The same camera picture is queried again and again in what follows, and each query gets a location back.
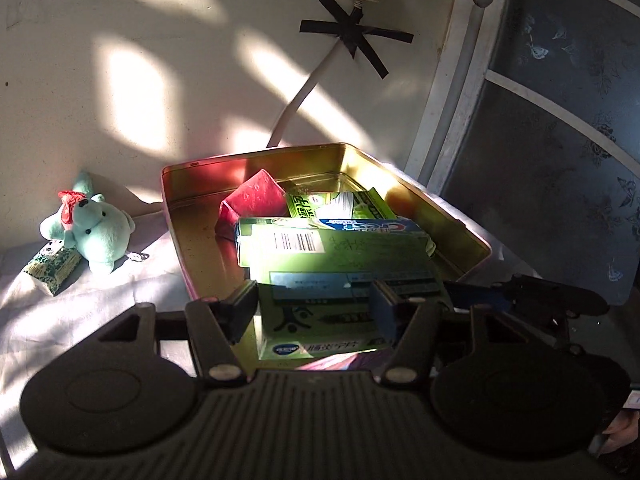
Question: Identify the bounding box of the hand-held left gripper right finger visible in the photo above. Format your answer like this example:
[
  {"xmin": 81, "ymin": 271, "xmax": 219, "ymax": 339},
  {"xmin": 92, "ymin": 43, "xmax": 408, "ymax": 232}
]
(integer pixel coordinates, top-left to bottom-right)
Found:
[{"xmin": 369, "ymin": 280, "xmax": 527, "ymax": 388}]

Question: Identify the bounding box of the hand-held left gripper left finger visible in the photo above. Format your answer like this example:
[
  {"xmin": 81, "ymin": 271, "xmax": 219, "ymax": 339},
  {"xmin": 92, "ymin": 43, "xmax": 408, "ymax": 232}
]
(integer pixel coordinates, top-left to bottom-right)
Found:
[{"xmin": 99, "ymin": 279, "xmax": 259, "ymax": 387}]

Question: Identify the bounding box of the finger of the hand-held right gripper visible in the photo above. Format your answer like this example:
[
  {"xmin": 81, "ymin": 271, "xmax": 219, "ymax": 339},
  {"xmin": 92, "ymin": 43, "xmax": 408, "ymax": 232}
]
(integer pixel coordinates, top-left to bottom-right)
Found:
[{"xmin": 444, "ymin": 280, "xmax": 517, "ymax": 315}]

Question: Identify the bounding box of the green toothpaste box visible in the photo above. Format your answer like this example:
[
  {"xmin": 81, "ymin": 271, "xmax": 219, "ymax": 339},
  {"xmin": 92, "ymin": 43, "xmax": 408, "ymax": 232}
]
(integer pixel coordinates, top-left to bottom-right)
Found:
[{"xmin": 248, "ymin": 224, "xmax": 443, "ymax": 362}]

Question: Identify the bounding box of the blue white toothpaste box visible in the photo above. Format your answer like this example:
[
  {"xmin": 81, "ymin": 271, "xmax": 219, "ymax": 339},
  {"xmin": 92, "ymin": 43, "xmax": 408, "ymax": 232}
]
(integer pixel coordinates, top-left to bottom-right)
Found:
[{"xmin": 236, "ymin": 216, "xmax": 435, "ymax": 268}]

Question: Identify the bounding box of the gold metal tray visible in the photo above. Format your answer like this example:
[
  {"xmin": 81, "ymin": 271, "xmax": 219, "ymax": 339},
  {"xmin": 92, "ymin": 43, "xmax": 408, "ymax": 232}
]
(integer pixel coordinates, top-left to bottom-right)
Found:
[{"xmin": 159, "ymin": 142, "xmax": 494, "ymax": 312}]

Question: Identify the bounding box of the bright green packet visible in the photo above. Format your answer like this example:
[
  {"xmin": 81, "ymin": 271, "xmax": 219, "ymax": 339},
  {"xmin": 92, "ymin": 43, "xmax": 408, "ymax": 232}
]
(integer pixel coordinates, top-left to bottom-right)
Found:
[{"xmin": 286, "ymin": 187, "xmax": 398, "ymax": 221}]

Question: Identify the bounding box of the teal plush toy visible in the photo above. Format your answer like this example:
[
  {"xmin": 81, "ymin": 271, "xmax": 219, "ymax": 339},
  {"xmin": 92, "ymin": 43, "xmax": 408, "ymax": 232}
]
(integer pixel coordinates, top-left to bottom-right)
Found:
[{"xmin": 39, "ymin": 170, "xmax": 149, "ymax": 276}]

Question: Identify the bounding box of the white framed glass door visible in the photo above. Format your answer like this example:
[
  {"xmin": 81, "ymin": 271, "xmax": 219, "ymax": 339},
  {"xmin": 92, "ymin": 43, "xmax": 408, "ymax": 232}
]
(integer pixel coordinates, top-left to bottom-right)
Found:
[{"xmin": 404, "ymin": 0, "xmax": 640, "ymax": 307}]

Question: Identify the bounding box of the green patterned tissue pack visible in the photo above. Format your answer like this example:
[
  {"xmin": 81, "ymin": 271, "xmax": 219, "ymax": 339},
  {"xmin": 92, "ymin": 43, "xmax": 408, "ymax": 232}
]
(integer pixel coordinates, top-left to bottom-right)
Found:
[{"xmin": 22, "ymin": 240, "xmax": 82, "ymax": 297}]

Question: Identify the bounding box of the black tape cross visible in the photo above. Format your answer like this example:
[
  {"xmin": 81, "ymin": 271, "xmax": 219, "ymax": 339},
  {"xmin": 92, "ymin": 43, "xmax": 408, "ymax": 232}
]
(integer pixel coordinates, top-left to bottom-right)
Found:
[{"xmin": 299, "ymin": 0, "xmax": 416, "ymax": 80}]

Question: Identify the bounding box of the white flat power cable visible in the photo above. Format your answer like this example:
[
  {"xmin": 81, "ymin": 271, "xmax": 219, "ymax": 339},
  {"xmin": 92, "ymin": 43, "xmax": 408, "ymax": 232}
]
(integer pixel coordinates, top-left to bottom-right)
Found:
[{"xmin": 266, "ymin": 40, "xmax": 352, "ymax": 149}]

